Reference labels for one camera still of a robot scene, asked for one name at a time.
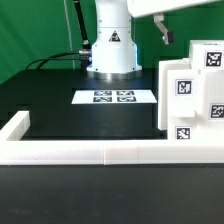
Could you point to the white cabinet door panel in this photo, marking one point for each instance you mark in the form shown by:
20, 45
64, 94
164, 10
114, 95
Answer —
181, 104

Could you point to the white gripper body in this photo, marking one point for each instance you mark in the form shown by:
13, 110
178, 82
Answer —
141, 8

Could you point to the white cabinet door with knob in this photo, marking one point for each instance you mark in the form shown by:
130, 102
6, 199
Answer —
213, 103

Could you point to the white cabinet top block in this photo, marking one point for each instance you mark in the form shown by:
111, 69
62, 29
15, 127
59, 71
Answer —
206, 54

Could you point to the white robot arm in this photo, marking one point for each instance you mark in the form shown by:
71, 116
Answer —
114, 53

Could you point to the white cabinet body box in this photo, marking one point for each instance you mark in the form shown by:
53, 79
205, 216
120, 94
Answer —
182, 64

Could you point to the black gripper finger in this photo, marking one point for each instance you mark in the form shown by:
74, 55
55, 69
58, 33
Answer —
168, 36

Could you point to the white U-shaped workspace frame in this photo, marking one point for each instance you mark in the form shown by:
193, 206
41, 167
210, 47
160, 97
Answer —
15, 151

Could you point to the white marker base plate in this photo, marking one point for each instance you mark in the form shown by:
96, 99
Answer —
113, 97

